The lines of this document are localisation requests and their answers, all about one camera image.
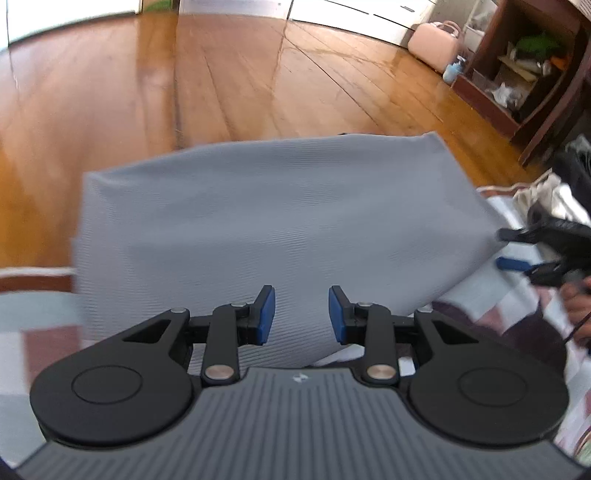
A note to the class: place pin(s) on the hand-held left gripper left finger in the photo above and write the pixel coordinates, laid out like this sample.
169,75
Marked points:
266,316

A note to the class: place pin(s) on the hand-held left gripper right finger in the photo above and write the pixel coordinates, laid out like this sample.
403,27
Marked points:
337,316

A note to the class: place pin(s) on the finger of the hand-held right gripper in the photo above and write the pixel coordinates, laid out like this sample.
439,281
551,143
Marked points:
512,264
545,230

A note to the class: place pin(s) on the grey t-shirt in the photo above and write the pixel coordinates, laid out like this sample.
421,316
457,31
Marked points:
277,221

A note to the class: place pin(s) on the stack of folded clothes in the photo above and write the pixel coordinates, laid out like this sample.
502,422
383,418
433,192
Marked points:
549,194

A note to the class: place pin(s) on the person's right hand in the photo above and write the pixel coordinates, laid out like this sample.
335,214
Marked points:
579,307

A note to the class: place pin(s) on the dark wooden shelf unit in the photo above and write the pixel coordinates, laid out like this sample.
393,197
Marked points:
489,115

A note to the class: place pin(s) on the blue bottle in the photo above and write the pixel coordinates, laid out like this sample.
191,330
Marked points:
452,73

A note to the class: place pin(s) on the green cloth item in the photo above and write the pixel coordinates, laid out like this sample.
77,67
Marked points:
538,44

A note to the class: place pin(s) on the pink case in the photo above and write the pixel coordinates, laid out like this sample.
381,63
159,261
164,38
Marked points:
431,46

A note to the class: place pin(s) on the checked patterned rug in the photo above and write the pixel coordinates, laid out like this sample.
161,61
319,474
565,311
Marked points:
32,318

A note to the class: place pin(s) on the green bag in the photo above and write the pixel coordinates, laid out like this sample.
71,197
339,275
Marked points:
159,4

